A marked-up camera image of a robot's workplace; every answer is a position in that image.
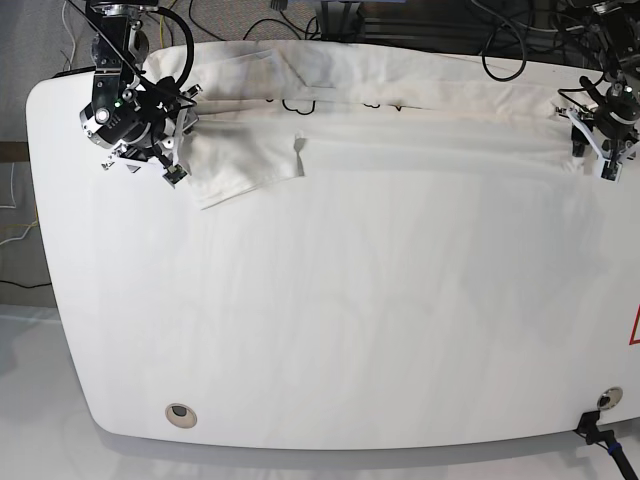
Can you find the black white gripper body image-left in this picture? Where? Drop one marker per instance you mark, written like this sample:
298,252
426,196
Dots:
139,128

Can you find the black white gripper body image-right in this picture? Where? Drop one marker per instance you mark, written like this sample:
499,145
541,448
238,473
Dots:
607,120

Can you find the white printed T-shirt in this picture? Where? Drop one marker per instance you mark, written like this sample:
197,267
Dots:
265,107

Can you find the black flat edge device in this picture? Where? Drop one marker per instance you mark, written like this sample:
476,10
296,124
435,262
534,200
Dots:
73,72

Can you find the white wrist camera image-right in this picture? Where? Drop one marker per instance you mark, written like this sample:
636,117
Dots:
611,170

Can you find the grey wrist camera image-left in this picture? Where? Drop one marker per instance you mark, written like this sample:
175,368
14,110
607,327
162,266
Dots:
173,174

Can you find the black aluminium frame stand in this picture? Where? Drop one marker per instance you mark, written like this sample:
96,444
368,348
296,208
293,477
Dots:
341,21

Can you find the right table cable grommet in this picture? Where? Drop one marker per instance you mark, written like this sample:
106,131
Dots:
610,398

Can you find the table cable grommet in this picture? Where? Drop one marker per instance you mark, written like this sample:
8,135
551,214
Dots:
610,398
181,416

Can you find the black table clamp with cable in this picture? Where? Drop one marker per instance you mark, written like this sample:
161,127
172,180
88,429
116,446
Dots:
589,431

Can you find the left table cable grommet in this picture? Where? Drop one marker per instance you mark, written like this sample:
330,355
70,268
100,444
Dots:
181,416

